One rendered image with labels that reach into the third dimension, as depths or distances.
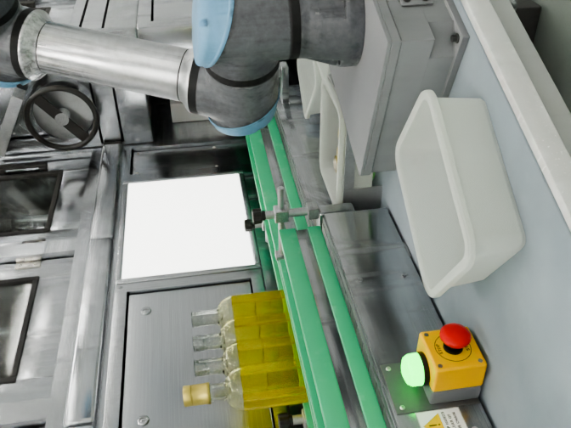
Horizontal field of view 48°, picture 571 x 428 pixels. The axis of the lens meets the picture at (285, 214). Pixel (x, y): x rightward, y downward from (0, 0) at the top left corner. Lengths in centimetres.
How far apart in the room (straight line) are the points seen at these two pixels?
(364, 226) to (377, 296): 18
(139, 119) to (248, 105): 107
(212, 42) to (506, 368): 57
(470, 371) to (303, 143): 88
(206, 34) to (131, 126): 118
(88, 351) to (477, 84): 93
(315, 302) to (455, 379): 28
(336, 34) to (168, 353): 74
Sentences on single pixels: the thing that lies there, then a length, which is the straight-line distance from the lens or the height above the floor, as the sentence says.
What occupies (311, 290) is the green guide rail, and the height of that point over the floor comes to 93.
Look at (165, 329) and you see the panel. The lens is 139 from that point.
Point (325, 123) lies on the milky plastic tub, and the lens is 134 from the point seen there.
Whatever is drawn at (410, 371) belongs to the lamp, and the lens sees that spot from 88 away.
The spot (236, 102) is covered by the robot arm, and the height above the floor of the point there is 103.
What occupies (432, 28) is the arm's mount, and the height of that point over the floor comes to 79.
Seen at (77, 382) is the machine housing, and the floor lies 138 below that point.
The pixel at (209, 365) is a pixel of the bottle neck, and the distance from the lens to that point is 113.
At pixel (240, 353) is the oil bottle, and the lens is 112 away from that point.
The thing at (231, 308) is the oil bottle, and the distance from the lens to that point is 119.
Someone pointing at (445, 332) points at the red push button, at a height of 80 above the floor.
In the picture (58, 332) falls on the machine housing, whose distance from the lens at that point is 151.
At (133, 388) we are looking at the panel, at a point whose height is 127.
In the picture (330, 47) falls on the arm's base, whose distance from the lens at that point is 92.
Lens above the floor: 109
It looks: 7 degrees down
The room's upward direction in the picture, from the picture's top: 96 degrees counter-clockwise
